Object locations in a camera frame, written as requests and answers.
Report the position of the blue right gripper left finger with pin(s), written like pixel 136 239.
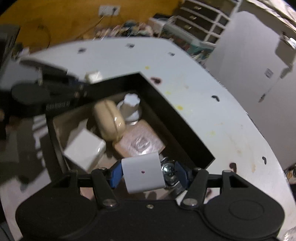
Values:
pixel 115 175

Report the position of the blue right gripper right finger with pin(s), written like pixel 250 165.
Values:
pixel 184 174

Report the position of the white plug adapter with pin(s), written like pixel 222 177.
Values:
pixel 143 173

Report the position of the black storage box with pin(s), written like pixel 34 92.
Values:
pixel 178 142

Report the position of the white cube charger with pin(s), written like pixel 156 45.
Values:
pixel 85 149

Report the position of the wooden square coaster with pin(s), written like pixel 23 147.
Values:
pixel 139 139

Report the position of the gold oval case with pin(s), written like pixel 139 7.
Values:
pixel 109 119

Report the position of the white knob suction holder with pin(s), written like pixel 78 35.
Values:
pixel 130 108

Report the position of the pile of plush toys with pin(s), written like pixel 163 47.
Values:
pixel 130 28

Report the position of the teal patterned cabinet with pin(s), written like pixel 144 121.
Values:
pixel 190 44

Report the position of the white drawer cabinet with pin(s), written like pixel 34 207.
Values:
pixel 206 20

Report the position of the white wall socket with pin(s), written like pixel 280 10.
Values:
pixel 108 10

